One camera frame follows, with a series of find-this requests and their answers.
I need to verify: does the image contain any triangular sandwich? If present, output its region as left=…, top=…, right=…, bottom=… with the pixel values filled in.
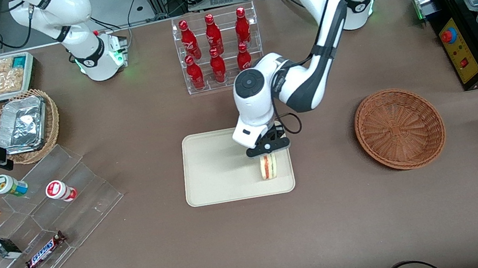
left=257, top=152, right=280, bottom=182

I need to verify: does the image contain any aluminium foil tray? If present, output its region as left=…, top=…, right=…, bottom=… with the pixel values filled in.
left=0, top=93, right=54, bottom=157

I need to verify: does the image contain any beige plastic tray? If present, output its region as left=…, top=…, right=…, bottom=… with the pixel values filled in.
left=176, top=119, right=297, bottom=209

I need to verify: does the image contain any light wicker basket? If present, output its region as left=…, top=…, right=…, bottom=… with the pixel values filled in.
left=0, top=85, right=67, bottom=169

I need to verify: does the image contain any brown wicker basket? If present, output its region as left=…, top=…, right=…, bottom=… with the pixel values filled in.
left=349, top=81, right=451, bottom=178

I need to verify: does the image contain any green lid yogurt cup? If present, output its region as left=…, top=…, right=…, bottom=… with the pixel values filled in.
left=0, top=171, right=30, bottom=201

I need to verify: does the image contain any red lid yogurt cup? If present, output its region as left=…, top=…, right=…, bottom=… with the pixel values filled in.
left=44, top=177, right=80, bottom=206

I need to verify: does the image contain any red cola bottle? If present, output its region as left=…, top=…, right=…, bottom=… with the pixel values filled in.
left=177, top=18, right=203, bottom=62
left=202, top=12, right=225, bottom=56
left=184, top=53, right=206, bottom=92
left=234, top=41, right=254, bottom=73
left=207, top=47, right=229, bottom=86
left=231, top=6, right=254, bottom=48

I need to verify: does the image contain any small black box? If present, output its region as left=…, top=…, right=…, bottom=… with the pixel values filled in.
left=0, top=234, right=24, bottom=262

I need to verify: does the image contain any clear acrylic stepped shelf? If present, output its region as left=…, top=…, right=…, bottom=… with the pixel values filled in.
left=0, top=134, right=137, bottom=268

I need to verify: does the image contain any teal snack packet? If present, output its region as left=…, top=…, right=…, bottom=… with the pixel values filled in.
left=10, top=54, right=29, bottom=70

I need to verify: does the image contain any snickers bar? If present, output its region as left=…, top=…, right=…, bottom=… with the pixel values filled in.
left=21, top=230, right=71, bottom=268

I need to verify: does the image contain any clear acrylic bottle rack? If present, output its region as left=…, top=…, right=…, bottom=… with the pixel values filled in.
left=169, top=0, right=269, bottom=97

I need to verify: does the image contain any red knob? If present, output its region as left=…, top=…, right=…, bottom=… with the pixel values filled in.
left=440, top=27, right=459, bottom=45

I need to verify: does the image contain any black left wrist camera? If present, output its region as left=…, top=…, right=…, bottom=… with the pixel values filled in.
left=244, top=137, right=293, bottom=160

